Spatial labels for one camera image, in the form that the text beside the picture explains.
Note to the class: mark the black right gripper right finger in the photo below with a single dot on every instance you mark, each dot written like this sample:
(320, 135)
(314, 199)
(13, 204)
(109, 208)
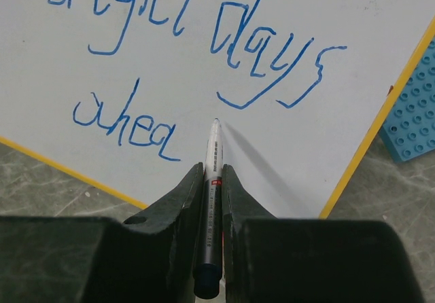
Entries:
(268, 259)

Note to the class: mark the blue studded baseplate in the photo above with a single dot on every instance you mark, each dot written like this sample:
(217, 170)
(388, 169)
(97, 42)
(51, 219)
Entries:
(408, 131)

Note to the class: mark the yellow framed whiteboard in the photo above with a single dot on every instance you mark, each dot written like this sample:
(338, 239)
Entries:
(123, 93)

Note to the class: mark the white blue whiteboard marker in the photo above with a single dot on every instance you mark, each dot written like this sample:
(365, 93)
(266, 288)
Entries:
(207, 271)

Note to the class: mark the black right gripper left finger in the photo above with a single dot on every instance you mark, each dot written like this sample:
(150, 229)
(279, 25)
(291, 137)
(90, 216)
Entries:
(147, 258)

